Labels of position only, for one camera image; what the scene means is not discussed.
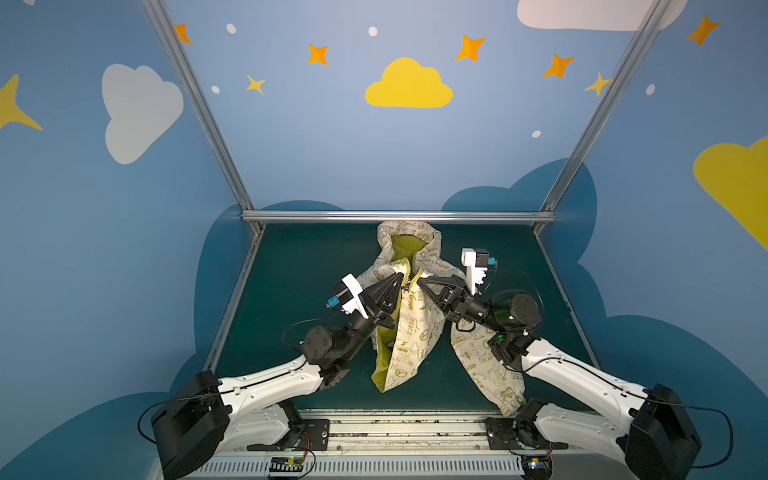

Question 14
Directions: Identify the white green printed jacket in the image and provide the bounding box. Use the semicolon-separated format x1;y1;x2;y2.
356;221;525;416

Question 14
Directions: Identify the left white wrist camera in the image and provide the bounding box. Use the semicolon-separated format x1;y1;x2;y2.
326;274;368;318

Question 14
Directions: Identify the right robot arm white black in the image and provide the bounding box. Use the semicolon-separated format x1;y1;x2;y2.
418;275;703;479

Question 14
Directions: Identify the small circuit board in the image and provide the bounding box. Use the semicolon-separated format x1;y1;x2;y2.
521;456;553;480
266;456;305;479

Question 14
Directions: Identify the left small circuit board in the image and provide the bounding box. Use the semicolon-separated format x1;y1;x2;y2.
266;456;305;479

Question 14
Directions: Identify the aluminium right frame post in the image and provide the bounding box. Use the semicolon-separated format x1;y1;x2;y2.
540;0;672;216

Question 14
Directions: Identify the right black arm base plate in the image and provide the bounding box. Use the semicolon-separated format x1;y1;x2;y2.
484;417;569;451

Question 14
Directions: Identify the aluminium back frame bar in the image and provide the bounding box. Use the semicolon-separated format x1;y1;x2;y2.
241;209;556;224

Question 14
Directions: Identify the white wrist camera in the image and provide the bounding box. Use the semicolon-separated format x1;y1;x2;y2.
326;274;368;318
461;248;498;295

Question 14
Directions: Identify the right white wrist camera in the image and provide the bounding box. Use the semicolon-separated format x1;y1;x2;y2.
461;248;498;295

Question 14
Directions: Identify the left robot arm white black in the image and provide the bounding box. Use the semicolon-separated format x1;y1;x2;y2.
149;272;405;479

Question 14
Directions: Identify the aluminium frame post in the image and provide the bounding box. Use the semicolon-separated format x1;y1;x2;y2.
540;0;672;216
142;0;253;210

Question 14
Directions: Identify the aluminium front rail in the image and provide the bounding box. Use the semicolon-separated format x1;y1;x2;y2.
180;408;632;479

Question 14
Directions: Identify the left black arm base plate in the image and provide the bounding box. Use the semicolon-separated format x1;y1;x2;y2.
246;419;330;452

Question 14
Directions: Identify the aluminium left frame post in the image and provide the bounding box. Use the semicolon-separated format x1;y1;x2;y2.
142;0;253;210

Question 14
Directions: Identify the right small circuit board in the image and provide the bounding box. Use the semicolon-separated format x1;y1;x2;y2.
521;456;553;480

